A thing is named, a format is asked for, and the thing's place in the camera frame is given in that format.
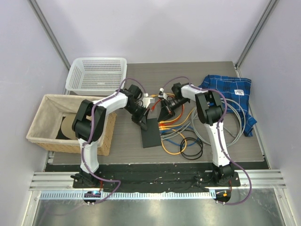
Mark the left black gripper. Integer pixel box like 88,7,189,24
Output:
126,104,150,131

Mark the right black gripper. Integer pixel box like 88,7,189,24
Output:
159,97,189,123

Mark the red ethernet cable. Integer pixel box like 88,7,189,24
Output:
150,103,184,125

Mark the black network switch box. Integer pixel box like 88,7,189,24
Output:
141,118,161,148

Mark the blue plaid cloth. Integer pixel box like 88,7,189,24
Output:
198,75,257,137

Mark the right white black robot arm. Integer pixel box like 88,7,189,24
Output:
158,83,234,186

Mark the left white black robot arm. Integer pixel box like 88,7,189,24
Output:
71,85,153,188

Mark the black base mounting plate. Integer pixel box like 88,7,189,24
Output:
45,161,269,186

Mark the white perforated plastic basket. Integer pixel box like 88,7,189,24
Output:
65,57,127,96

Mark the brown tape roll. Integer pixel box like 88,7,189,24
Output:
60,114,77,140

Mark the wicker basket with liner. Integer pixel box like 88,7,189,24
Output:
26,94,103,153

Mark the looped orange ethernet cable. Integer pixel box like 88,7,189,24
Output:
159,127,189,156

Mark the blue ethernet cable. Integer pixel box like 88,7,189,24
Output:
160,124,200,147

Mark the long orange ethernet cable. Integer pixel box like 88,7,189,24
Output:
149,93,203,129

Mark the grey ethernet cable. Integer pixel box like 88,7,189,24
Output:
160,98,244,145

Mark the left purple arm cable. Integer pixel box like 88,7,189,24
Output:
79,78,147,204

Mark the black ethernet cable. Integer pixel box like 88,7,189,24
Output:
179,137,204,161

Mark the aluminium frame rail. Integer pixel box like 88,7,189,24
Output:
30,169,286,193

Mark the white slotted cable duct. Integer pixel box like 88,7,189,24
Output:
40,190,216,201

